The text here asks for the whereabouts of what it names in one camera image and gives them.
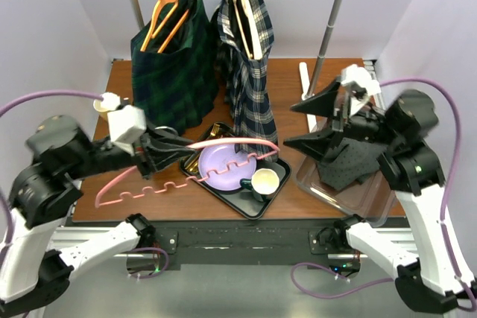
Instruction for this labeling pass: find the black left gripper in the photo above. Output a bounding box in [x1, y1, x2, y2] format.
[66, 112, 198, 177]

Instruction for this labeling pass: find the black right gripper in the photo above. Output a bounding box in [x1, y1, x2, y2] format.
[283, 74, 399, 159]

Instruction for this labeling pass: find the grey dotted skirt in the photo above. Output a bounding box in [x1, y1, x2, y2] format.
[317, 139, 385, 191]

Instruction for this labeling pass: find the pink hanger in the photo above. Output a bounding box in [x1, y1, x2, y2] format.
[94, 137, 280, 209]

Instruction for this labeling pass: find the navy white plaid skirt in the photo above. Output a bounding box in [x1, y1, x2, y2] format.
[211, 0, 279, 144]

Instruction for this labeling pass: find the beige hanger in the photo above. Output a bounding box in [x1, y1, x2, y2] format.
[232, 0, 263, 60]

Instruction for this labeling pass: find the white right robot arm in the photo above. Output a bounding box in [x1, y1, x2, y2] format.
[284, 79, 476, 314]

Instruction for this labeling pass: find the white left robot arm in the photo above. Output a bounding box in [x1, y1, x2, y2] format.
[1, 115, 193, 317]

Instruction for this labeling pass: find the dark green plaid skirt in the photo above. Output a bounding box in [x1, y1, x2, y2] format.
[130, 0, 218, 134]

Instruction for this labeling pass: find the orange hanger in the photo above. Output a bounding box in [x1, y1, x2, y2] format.
[140, 0, 189, 54]

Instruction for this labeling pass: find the gold cutlery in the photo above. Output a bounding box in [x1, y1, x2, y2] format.
[183, 122, 233, 174]

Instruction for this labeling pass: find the purple plate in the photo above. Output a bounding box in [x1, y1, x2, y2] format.
[198, 137, 257, 191]

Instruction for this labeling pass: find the yellow mug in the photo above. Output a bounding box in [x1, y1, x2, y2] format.
[92, 99, 112, 121]

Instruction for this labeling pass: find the dark green cream mug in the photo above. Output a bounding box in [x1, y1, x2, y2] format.
[240, 168, 280, 203]

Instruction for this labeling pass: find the clear plastic bin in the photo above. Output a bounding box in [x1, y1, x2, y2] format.
[295, 156, 397, 227]

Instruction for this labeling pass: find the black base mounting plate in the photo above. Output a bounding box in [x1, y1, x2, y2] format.
[152, 219, 365, 270]

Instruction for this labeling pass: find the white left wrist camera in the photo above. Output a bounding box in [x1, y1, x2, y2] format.
[101, 92, 147, 156]

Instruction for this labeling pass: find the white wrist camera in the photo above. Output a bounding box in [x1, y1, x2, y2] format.
[341, 64, 381, 104]
[101, 92, 147, 156]

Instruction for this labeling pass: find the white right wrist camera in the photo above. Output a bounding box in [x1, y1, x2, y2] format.
[341, 64, 381, 104]

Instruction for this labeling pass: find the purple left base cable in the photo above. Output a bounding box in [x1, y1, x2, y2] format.
[126, 246, 171, 280]

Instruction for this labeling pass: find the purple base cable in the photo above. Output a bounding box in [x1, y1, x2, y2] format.
[290, 262, 399, 299]
[126, 246, 171, 280]

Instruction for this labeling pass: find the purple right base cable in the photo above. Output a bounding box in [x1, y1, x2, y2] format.
[290, 262, 399, 299]

